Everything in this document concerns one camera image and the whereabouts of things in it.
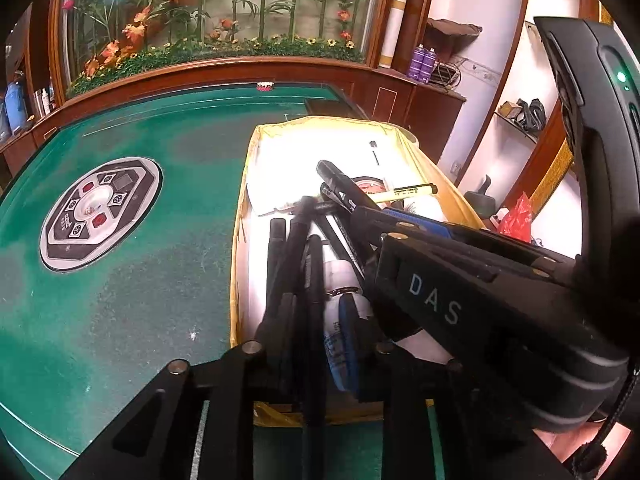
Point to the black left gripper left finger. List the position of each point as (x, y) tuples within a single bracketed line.
[(197, 419)]

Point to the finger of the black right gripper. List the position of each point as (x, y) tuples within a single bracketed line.
[(370, 223)]

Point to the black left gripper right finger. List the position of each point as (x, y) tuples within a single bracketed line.
[(439, 424)]

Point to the yellow black pen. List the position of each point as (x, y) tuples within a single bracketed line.
[(404, 193)]

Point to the black marker pen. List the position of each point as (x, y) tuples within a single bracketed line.
[(343, 188)]

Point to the white pesticide bottle green label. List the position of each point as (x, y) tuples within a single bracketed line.
[(345, 305)]

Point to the right hand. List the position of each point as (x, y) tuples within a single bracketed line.
[(565, 444)]

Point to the yellow storage box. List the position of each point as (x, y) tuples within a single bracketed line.
[(280, 169)]

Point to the red plastic bag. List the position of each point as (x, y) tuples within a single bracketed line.
[(517, 222)]

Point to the purple bottles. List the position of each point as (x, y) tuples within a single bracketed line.
[(422, 64)]

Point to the mahjong table centre control panel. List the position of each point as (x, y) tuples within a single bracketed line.
[(98, 211)]

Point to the artificial flower display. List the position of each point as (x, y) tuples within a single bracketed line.
[(107, 40)]

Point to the blue thermos jug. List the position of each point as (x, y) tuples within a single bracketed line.
[(15, 103)]

